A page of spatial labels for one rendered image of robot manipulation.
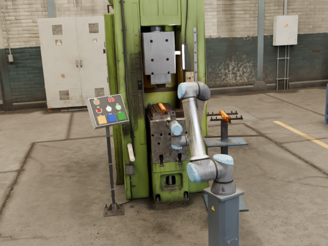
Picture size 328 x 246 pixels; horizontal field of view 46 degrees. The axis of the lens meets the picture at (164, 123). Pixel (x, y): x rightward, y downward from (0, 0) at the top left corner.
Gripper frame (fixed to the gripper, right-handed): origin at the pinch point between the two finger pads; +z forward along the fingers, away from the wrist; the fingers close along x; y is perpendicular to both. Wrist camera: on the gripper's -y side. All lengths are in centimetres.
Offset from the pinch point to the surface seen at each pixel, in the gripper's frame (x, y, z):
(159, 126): -6.8, 14.9, 27.2
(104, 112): -60, -6, 14
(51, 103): -187, 80, 551
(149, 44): -12, -66, 33
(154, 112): -9.8, 2.1, 33.6
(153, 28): -5, -80, 53
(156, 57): -6, -53, 33
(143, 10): -14, -98, 48
